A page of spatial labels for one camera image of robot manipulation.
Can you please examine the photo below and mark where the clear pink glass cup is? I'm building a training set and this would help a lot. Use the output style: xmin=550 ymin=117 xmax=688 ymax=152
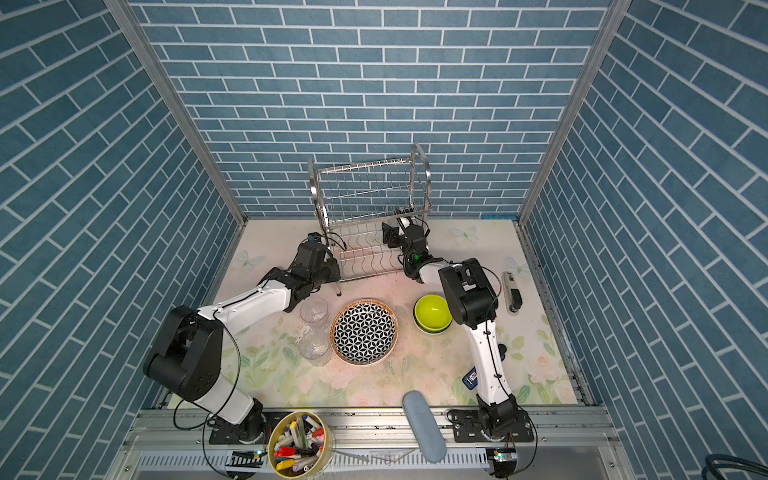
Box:
xmin=300 ymin=297 xmax=329 ymax=328

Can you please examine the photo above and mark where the white patterned large bowl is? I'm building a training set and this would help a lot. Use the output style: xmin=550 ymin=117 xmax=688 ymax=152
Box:
xmin=330 ymin=299 xmax=399 ymax=366

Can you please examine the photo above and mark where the lime green small bowl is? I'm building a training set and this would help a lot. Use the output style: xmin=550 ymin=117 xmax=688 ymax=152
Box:
xmin=413 ymin=294 xmax=453 ymax=335

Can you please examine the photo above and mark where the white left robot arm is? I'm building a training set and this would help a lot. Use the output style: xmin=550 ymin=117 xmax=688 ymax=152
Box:
xmin=143 ymin=232 xmax=340 ymax=429

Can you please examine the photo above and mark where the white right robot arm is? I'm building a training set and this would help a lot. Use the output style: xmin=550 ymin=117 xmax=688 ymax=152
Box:
xmin=381 ymin=217 xmax=522 ymax=438

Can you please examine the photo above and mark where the steel two-tier dish rack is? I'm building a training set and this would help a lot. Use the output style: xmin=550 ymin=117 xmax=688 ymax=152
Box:
xmin=308 ymin=144 xmax=432 ymax=282

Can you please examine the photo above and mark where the blue card device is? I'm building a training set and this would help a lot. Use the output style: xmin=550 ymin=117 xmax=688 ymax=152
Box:
xmin=462 ymin=367 xmax=478 ymax=390

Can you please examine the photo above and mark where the yellow tin pen holder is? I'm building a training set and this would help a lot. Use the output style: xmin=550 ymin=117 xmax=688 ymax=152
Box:
xmin=266 ymin=411 xmax=333 ymax=479

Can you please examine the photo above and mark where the grey blue oval case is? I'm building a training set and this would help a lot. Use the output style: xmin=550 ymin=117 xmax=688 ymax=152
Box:
xmin=402 ymin=390 xmax=447 ymax=464

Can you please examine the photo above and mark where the aluminium corner frame post left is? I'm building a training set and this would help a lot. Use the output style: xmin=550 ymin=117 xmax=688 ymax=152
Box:
xmin=104 ymin=0 xmax=247 ymax=227

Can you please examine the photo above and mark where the aluminium corner frame post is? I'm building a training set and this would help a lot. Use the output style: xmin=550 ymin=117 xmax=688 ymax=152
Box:
xmin=104 ymin=0 xmax=247 ymax=227
xmin=518 ymin=0 xmax=631 ymax=226

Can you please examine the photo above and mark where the aluminium front rail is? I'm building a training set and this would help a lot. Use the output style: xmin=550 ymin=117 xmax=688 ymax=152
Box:
xmin=106 ymin=405 xmax=634 ymax=479

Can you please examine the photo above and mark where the aluminium corner frame post right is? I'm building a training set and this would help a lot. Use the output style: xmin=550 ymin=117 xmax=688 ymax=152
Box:
xmin=518 ymin=0 xmax=631 ymax=226

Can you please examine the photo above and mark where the black cable bottom right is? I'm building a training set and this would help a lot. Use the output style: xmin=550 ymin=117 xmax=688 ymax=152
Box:
xmin=701 ymin=453 xmax=768 ymax=480

